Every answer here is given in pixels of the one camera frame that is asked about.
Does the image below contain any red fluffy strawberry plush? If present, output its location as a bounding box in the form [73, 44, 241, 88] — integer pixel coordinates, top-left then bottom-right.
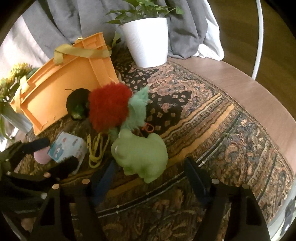
[87, 81, 151, 140]

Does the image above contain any black green round plush ball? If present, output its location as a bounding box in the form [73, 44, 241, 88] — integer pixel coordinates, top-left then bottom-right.
[66, 88, 90, 121]

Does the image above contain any blue white tissue pack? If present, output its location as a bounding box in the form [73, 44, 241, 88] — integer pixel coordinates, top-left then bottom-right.
[48, 132, 87, 175]

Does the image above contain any patterned oriental rug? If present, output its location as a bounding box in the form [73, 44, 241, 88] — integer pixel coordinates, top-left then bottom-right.
[94, 53, 295, 240]

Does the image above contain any potted green plant white pot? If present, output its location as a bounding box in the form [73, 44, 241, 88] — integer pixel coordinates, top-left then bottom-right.
[108, 0, 184, 68]

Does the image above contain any green frog plush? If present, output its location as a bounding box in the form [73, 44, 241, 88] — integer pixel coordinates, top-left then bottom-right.
[111, 129, 169, 183]

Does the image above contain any yellow strap keychain toy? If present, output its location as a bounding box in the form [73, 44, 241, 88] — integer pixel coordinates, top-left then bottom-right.
[86, 122, 155, 169]

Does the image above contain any orange plastic storage crate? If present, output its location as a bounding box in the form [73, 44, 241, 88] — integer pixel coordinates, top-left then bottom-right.
[20, 33, 119, 135]

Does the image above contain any beige sheer curtain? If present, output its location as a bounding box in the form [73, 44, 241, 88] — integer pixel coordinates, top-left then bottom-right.
[1, 16, 49, 77]

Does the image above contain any white floor lamp pole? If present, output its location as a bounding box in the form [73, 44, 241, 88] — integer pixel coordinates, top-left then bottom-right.
[251, 0, 264, 80]

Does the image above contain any sunflower bouquet in vase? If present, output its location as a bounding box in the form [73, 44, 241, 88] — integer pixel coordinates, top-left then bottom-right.
[1, 62, 39, 141]

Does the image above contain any pink oval sponge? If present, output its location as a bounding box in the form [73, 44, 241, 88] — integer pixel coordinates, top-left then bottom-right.
[33, 146, 51, 165]

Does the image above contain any grey curtain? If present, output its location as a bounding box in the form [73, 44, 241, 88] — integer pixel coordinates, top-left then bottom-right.
[21, 0, 209, 60]

